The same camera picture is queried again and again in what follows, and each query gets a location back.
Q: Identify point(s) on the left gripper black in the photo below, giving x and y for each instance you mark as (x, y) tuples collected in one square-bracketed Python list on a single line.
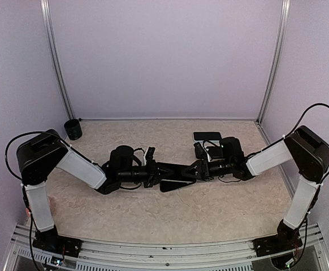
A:
[(154, 171)]

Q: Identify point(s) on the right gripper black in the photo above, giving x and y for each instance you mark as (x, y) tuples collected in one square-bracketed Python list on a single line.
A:
[(203, 170)]

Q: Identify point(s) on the black phone case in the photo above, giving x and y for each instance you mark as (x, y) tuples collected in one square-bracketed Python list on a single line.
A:
[(171, 185)]

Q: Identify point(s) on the black phone teal edge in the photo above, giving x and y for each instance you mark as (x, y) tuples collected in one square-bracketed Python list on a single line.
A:
[(207, 136)]

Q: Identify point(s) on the light blue phone case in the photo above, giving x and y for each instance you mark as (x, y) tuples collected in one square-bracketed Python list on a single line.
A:
[(207, 138)]

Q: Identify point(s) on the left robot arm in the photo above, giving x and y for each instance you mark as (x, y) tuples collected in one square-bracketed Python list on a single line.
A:
[(46, 151)]

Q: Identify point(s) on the dark green mug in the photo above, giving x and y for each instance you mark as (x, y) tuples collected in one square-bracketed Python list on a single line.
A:
[(73, 129)]

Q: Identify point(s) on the red patterned round coaster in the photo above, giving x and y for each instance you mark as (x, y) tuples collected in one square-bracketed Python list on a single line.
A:
[(28, 212)]

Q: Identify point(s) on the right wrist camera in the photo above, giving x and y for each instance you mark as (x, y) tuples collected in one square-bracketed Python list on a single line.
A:
[(200, 152)]

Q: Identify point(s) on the front aluminium rail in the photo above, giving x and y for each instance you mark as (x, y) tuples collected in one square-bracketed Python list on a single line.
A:
[(105, 255)]

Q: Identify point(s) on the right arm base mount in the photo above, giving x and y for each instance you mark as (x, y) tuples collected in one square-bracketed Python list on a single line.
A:
[(285, 239)]

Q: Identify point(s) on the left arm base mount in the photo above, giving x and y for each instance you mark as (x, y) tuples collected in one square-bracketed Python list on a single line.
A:
[(51, 241)]

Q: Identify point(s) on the right aluminium frame post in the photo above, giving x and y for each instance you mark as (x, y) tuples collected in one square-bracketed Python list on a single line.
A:
[(275, 61)]

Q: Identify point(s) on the aluminium frame post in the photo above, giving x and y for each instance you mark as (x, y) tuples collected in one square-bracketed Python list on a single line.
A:
[(46, 14), (275, 61)]

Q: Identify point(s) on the left aluminium frame post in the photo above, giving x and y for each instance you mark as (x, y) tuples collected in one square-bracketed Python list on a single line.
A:
[(46, 14)]

